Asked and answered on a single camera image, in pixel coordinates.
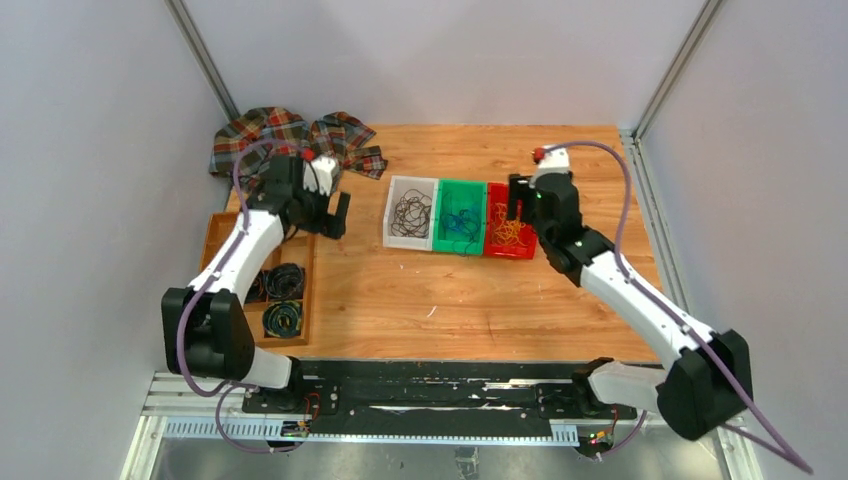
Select yellow cable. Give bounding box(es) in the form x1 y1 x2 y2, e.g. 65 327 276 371
490 201 535 250

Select dark cables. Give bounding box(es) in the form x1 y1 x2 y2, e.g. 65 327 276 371
390 188 435 240

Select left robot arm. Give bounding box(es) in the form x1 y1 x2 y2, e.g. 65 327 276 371
161 153 350 413

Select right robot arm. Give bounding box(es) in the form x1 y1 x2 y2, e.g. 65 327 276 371
507 173 753 440

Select red plastic bin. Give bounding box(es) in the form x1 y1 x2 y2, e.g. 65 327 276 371
483 182 537 260

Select green plastic bin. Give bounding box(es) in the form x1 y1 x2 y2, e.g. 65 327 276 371
433 179 487 256

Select white plastic bin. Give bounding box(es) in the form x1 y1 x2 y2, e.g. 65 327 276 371
382 175 439 251

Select wooden compartment tray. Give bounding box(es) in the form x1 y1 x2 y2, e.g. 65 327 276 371
195 209 318 351

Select plaid cloth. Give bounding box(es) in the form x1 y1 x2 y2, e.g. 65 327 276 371
208 107 389 190

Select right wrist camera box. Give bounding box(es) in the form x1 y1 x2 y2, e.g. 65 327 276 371
529 145 572 187

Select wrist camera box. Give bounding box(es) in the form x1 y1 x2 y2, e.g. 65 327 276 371
303 155 342 197
529 145 572 187

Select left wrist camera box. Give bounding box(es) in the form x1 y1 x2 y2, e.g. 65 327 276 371
303 155 342 197

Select coiled dark cable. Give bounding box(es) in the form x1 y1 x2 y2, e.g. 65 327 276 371
254 263 306 301

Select coiled yellow-green cable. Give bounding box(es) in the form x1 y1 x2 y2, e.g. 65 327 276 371
262 299 305 338

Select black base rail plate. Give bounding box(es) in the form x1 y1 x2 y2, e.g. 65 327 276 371
236 360 638 445

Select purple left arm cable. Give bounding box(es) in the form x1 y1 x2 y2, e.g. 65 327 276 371
176 139 316 454

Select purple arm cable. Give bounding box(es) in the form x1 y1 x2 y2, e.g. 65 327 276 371
539 140 815 476
176 139 316 454

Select left aluminium frame post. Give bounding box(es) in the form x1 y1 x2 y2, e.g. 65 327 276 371
164 0 241 120

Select aluminium frame post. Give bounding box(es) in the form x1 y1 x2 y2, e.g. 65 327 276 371
164 0 241 120
631 0 725 143

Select right aluminium frame post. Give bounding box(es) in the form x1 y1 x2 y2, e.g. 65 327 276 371
631 0 725 143

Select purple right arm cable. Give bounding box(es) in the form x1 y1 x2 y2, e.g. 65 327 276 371
539 140 815 476

